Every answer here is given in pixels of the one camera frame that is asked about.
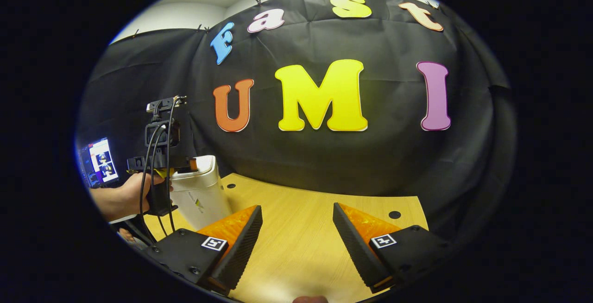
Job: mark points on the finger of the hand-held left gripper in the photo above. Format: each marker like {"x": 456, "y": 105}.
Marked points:
{"x": 187, "y": 165}

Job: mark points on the black backdrop cloth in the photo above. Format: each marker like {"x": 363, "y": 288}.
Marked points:
{"x": 394, "y": 154}

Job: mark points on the wooden desktop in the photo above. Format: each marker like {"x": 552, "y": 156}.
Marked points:
{"x": 301, "y": 229}

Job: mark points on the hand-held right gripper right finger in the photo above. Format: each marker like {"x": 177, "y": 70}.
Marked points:
{"x": 360, "y": 256}

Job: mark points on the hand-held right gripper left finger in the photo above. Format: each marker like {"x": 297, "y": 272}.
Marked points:
{"x": 237, "y": 256}

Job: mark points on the white desktop garbage bin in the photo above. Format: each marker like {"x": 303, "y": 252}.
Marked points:
{"x": 204, "y": 201}

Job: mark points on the computer monitor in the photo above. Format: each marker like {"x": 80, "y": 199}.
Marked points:
{"x": 104, "y": 159}

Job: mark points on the white side desk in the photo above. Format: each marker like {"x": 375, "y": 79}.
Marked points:
{"x": 123, "y": 219}

